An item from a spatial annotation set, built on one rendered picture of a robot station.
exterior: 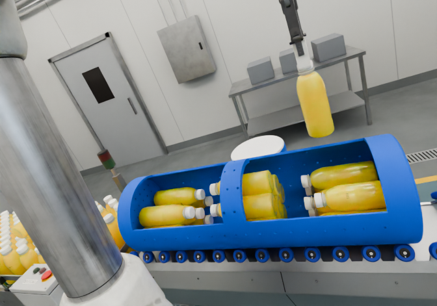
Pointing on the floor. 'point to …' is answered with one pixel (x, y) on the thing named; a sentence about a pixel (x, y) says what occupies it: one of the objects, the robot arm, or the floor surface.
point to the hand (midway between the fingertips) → (302, 54)
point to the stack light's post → (119, 182)
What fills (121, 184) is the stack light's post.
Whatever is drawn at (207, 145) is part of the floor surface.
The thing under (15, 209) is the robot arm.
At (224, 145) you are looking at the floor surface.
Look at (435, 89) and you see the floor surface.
